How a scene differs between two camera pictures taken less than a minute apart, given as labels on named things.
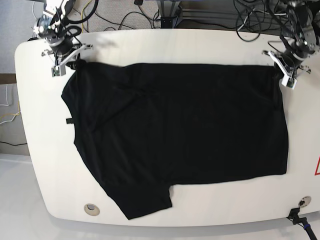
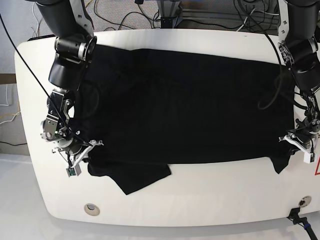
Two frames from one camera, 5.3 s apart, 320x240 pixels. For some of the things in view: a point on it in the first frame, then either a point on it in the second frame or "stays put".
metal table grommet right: (304, 201) stays put
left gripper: (63, 53) -> (76, 151)
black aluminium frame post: (166, 22) stays put
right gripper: (288, 64) -> (302, 138)
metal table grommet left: (92, 209) stays put
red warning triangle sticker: (317, 171) stays put
